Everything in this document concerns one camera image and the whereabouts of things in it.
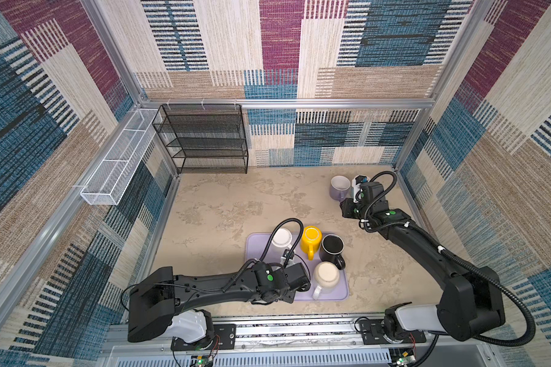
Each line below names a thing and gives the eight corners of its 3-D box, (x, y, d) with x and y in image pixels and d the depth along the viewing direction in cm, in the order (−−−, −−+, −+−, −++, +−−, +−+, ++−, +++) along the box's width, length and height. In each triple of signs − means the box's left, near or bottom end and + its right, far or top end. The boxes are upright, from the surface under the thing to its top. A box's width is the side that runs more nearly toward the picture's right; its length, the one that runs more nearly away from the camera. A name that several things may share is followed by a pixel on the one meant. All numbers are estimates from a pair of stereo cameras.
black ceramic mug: (320, 272, 89) (324, 261, 80) (317, 246, 95) (321, 233, 87) (341, 272, 89) (348, 261, 80) (337, 246, 95) (342, 233, 87)
